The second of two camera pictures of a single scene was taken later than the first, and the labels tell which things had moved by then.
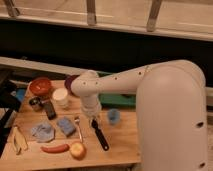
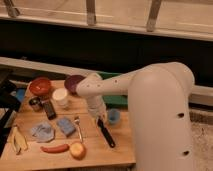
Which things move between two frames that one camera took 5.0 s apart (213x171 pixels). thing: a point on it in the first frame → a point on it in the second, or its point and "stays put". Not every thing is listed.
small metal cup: (34, 102) stays put
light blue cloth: (43, 133) stays put
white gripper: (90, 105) → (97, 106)
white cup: (60, 96) stays put
